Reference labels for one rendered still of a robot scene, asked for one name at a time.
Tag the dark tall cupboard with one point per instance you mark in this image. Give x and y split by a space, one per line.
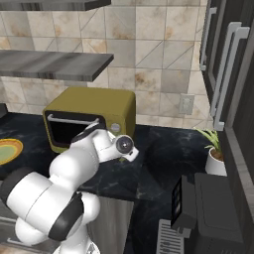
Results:
243 99

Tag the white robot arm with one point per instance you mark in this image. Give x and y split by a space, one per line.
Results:
49 195

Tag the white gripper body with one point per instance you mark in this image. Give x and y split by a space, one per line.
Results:
131 155

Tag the grey wall socket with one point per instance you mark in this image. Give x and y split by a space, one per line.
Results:
186 104

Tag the yellow and green plate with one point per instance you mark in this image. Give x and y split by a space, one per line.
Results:
8 150

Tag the green plant in white pot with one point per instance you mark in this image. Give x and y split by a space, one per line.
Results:
215 162

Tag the grey wall shelf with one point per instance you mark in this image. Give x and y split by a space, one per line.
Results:
49 4
49 64

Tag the dark grey coffee machine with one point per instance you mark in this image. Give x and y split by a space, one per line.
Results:
215 211

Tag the black glass toaster oven door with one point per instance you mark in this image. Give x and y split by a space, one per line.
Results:
63 134

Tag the silver toaster oven timer knob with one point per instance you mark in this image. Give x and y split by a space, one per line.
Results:
115 127

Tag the olive yellow toaster oven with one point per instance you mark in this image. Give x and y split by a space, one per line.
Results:
99 102

